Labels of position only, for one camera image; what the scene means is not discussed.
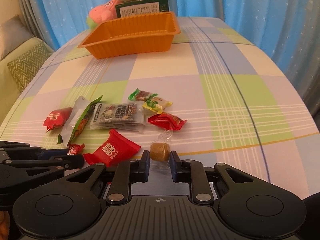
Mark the orange plastic tray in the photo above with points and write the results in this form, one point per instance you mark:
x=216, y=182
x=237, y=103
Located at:
x=137, y=34

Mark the green zigzag cushion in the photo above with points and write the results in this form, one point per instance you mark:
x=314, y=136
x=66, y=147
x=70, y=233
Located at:
x=25, y=67

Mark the brown candy clear wrapper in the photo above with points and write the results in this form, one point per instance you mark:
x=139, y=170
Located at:
x=160, y=149

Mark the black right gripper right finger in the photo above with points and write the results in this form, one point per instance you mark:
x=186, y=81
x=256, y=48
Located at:
x=191, y=172

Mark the red square candy packet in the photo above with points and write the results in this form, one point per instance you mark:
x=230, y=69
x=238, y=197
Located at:
x=57, y=118

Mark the grey cushion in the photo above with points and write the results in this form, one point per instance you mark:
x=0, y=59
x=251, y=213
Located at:
x=13, y=34

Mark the small dark red candy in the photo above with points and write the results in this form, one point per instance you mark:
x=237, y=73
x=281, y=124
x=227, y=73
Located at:
x=75, y=149

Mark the blue star curtain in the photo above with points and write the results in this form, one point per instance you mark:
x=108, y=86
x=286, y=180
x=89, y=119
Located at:
x=286, y=30

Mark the green clear snack bag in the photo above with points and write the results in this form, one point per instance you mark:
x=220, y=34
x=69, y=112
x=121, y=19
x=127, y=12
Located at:
x=79, y=117

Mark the green sofa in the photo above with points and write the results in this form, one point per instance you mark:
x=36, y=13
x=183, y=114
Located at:
x=9, y=89

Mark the checkered tablecloth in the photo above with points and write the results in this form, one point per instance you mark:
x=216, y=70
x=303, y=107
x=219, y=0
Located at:
x=238, y=106

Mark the grey black snack packet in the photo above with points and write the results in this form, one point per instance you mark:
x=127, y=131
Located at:
x=127, y=116

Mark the green printed box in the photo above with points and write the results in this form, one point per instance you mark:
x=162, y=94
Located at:
x=141, y=7

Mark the large red candy packet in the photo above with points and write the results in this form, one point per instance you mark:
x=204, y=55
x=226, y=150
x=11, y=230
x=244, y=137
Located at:
x=113, y=151

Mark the green brown candy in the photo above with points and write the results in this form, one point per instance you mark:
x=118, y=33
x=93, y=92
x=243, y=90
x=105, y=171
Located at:
x=141, y=95

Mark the red crinkled snack packet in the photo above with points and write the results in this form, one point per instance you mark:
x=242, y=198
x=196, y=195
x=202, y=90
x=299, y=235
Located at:
x=167, y=121

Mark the pink star plush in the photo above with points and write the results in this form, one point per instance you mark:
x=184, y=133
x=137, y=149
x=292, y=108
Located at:
x=102, y=13

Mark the yellow candy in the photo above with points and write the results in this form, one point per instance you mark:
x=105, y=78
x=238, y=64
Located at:
x=156, y=104

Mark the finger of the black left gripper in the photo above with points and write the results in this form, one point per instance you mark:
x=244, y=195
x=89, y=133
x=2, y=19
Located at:
x=21, y=150
x=31, y=164

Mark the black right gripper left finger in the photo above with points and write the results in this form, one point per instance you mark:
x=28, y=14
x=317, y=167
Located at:
x=124, y=175

